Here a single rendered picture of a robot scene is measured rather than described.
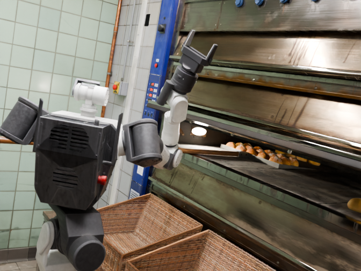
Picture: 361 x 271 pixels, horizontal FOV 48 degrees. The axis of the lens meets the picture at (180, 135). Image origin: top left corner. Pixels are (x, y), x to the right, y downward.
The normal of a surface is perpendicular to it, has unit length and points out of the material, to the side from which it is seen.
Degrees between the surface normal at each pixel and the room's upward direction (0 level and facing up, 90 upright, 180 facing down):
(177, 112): 113
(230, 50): 70
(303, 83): 90
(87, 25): 90
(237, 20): 90
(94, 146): 90
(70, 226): 45
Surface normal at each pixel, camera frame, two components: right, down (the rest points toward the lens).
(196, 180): -0.70, -0.40
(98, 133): -0.03, 0.12
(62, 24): 0.56, 0.20
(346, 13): -0.81, -0.07
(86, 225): 0.52, -0.55
